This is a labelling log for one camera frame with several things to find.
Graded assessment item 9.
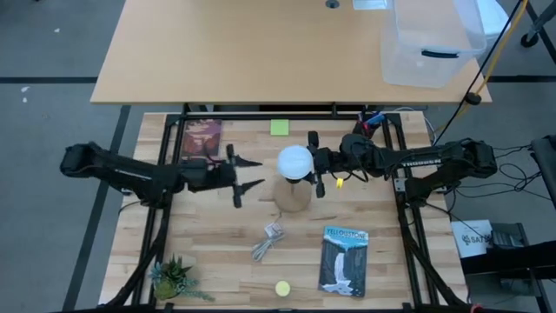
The black aluminium table frame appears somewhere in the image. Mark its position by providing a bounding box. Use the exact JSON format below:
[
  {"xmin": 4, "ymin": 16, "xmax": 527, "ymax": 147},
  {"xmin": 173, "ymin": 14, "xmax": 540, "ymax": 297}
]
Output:
[{"xmin": 103, "ymin": 103, "xmax": 473, "ymax": 313}]

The yellow hanging cable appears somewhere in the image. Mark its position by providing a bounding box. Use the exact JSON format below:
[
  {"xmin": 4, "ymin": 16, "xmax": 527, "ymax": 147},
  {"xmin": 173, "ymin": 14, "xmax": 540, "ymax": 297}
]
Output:
[{"xmin": 436, "ymin": 0, "xmax": 530, "ymax": 131}]

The clear plastic storage bin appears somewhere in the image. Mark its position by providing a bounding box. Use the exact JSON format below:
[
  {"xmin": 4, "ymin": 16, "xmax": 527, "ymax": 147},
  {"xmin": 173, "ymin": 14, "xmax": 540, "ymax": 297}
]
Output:
[{"xmin": 380, "ymin": 0, "xmax": 488, "ymax": 90}]

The Yellowstone waterfall book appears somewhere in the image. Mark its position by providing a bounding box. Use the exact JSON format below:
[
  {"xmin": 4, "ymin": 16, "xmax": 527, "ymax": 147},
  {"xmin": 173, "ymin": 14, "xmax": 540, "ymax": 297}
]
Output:
[{"xmin": 317, "ymin": 224, "xmax": 370, "ymax": 299}]

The white paper sheet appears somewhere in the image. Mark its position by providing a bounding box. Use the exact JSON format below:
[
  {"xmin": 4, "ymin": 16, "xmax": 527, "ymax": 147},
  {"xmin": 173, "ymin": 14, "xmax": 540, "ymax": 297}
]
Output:
[{"xmin": 352, "ymin": 0, "xmax": 388, "ymax": 11}]

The white lightbulb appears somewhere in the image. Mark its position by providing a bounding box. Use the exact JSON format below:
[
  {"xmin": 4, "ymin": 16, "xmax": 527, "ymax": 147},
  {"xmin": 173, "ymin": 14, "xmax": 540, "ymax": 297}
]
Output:
[{"xmin": 276, "ymin": 144, "xmax": 314, "ymax": 181}]

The wooden base lamp black socket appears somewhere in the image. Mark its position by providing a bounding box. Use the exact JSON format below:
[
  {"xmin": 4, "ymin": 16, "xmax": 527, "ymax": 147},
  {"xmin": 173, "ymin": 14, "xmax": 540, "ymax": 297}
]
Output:
[{"xmin": 271, "ymin": 171, "xmax": 314, "ymax": 214}]

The black padded object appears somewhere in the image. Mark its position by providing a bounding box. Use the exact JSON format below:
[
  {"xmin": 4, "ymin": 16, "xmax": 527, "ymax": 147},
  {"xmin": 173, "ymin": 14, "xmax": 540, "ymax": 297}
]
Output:
[{"xmin": 530, "ymin": 135, "xmax": 556, "ymax": 210}]

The green sticky note pad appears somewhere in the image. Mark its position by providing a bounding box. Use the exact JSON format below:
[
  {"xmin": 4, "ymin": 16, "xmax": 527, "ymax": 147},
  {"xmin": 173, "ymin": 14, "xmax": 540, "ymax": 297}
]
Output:
[{"xmin": 269, "ymin": 118, "xmax": 291, "ymax": 137}]

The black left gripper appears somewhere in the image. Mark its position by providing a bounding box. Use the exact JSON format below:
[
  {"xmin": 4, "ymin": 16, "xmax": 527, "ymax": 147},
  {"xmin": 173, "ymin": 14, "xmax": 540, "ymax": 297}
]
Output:
[{"xmin": 180, "ymin": 143, "xmax": 266, "ymax": 209}]

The black mesh pen holder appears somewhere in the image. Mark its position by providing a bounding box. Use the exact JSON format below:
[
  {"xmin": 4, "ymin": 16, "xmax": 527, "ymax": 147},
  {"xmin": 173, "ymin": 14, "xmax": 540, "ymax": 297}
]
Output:
[{"xmin": 352, "ymin": 117, "xmax": 383, "ymax": 137}]

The white lamp cord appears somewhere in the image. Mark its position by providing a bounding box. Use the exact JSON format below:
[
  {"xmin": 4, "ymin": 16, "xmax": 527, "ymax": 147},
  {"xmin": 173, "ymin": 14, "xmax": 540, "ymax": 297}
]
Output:
[{"xmin": 250, "ymin": 210, "xmax": 287, "ymax": 263}]

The white plastic object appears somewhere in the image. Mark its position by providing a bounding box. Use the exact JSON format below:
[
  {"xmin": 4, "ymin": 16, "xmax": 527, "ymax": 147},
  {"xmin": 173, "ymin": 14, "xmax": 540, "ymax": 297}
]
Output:
[{"xmin": 475, "ymin": 0, "xmax": 511, "ymax": 50}]

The small artificial succulent plant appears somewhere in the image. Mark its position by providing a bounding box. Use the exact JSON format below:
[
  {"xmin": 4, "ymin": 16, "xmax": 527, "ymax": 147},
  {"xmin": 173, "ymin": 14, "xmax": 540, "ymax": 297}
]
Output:
[{"xmin": 148, "ymin": 254, "xmax": 216, "ymax": 303}]

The black hanging cable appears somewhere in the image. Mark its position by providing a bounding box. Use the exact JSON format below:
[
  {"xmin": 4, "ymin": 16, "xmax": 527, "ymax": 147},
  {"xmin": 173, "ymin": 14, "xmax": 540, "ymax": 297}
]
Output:
[{"xmin": 432, "ymin": 0, "xmax": 525, "ymax": 147}]

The chair base with caster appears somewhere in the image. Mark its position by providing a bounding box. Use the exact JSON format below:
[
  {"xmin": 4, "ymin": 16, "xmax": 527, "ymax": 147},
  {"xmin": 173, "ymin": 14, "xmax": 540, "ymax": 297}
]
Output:
[{"xmin": 520, "ymin": 0, "xmax": 556, "ymax": 49}]

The white printed box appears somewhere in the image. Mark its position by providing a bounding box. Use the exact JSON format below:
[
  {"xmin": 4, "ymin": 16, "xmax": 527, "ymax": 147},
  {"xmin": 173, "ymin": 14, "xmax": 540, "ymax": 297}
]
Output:
[{"xmin": 450, "ymin": 218, "xmax": 494, "ymax": 259}]

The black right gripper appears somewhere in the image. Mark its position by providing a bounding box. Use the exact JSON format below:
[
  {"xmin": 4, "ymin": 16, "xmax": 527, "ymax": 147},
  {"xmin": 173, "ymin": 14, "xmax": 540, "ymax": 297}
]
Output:
[{"xmin": 300, "ymin": 130, "xmax": 348, "ymax": 199}]

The black equipment stand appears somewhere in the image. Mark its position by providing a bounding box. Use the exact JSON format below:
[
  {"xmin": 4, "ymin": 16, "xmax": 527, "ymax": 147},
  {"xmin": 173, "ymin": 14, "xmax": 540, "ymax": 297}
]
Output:
[{"xmin": 460, "ymin": 222, "xmax": 556, "ymax": 313}]

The black floor cable bundle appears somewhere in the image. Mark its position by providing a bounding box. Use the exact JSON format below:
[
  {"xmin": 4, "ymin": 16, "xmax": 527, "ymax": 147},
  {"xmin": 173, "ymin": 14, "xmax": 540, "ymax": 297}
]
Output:
[{"xmin": 490, "ymin": 144, "xmax": 545, "ymax": 202}]

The light wooden desk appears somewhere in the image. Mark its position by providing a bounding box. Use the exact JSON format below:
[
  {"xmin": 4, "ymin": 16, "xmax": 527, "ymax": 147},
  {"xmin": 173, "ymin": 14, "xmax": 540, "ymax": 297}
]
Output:
[{"xmin": 89, "ymin": 0, "xmax": 493, "ymax": 106}]

